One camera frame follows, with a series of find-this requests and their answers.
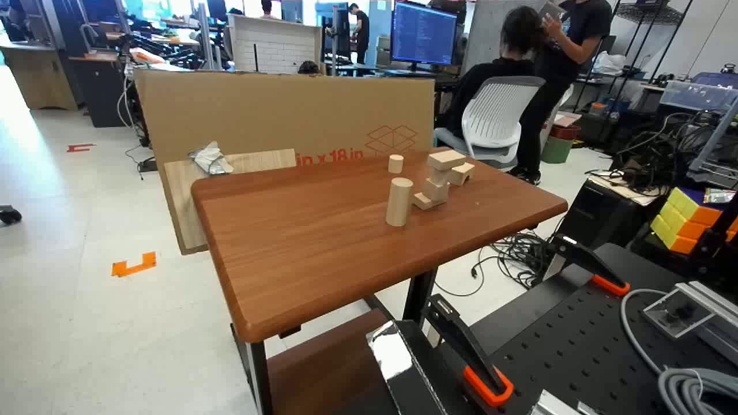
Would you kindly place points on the rectangular wooden block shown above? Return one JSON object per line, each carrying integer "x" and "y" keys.
{"x": 445, "y": 159}

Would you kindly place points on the small wooden wedge block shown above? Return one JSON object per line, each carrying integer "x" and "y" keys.
{"x": 422, "y": 202}

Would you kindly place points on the upright wooden block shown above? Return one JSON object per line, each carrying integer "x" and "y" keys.
{"x": 437, "y": 191}

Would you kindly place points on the notched wooden cube block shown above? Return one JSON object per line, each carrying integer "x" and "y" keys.
{"x": 465, "y": 174}

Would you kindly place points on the tall wooden cylinder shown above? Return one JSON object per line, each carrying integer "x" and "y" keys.
{"x": 400, "y": 204}

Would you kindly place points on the small wooden cylinder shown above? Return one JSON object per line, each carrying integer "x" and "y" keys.
{"x": 396, "y": 165}

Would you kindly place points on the large cardboard box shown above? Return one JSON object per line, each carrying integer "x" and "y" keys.
{"x": 278, "y": 111}

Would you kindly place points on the shiny metal plate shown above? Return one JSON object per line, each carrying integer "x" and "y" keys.
{"x": 390, "y": 355}

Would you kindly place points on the white office chair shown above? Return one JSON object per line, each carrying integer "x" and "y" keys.
{"x": 498, "y": 116}

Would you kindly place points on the large black orange clamp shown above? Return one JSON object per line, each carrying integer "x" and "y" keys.
{"x": 462, "y": 347}

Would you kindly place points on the crumpled white plastic sheet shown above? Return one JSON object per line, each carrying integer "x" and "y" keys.
{"x": 209, "y": 159}

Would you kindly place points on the brown wooden base board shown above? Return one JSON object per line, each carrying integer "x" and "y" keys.
{"x": 323, "y": 372}

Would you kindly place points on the computer monitor blue screen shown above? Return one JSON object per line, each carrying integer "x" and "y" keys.
{"x": 422, "y": 36}

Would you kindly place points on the white whiteboard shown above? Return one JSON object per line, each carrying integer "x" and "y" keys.
{"x": 278, "y": 48}

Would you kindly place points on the light wooden panel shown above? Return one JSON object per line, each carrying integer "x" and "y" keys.
{"x": 180, "y": 208}

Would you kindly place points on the green bin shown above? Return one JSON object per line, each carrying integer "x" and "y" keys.
{"x": 555, "y": 151}

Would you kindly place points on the small black orange clamp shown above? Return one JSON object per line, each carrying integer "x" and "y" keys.
{"x": 585, "y": 259}

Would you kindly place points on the standing person in black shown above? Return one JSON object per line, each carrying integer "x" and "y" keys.
{"x": 555, "y": 73}

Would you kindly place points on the black box case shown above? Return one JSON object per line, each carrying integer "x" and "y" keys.
{"x": 602, "y": 214}

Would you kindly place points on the black cabinet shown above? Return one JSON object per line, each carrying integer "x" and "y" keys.
{"x": 101, "y": 88}

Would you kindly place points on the grey power outlet box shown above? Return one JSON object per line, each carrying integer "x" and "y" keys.
{"x": 681, "y": 312}

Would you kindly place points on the light wooden cabinet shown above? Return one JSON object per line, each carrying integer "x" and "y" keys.
{"x": 37, "y": 76}

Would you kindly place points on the black object on floor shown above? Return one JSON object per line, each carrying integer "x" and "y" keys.
{"x": 11, "y": 216}

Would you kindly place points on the black table frame legs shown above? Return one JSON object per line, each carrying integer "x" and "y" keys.
{"x": 418, "y": 295}

